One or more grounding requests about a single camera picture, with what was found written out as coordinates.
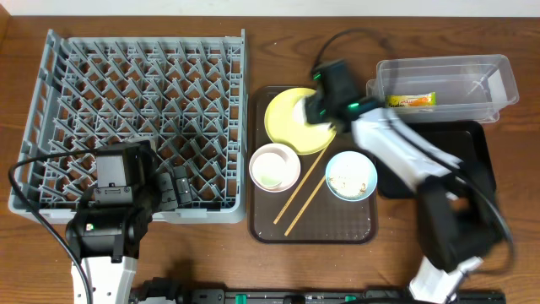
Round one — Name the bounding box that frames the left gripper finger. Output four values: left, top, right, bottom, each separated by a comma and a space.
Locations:
173, 166, 192, 207
157, 173, 178, 211

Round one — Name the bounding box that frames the light blue bowl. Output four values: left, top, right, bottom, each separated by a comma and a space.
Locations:
325, 151, 378, 202

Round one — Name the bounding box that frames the white bowl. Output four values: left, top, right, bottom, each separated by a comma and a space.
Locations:
249, 144, 301, 193

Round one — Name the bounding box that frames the yellow green snack wrapper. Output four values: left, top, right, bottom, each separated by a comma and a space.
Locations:
386, 92, 436, 107

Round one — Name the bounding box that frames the white tissue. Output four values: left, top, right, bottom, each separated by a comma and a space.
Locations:
292, 97, 332, 129

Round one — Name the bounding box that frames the light green cup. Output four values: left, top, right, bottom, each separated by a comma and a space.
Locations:
252, 152, 285, 189

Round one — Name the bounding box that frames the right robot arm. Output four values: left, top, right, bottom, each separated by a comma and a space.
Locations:
304, 91, 515, 303

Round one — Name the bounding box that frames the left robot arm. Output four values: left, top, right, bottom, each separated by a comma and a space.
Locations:
66, 138, 192, 303

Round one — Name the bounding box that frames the grey plastic dishwasher rack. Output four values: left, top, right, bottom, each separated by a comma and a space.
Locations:
8, 31, 248, 224

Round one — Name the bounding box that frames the black waste tray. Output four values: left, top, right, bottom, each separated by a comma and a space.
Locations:
375, 121, 497, 199

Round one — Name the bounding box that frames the upper wooden chopstick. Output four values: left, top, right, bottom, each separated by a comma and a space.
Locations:
273, 146, 328, 225

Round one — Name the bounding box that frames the wooden chopstick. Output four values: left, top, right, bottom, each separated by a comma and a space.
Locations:
273, 146, 328, 225
284, 176, 326, 236

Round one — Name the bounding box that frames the yellow round plate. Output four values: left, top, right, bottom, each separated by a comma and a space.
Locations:
264, 88, 336, 155

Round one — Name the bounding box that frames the dark brown serving tray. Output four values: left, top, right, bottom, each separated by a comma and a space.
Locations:
247, 85, 379, 245

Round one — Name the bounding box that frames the lower wooden chopstick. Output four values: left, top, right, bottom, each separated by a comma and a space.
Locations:
284, 176, 326, 236

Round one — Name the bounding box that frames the clear plastic bin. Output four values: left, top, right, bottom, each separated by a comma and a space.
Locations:
366, 54, 520, 123

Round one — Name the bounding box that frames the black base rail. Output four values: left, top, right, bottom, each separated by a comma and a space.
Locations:
128, 277, 506, 304

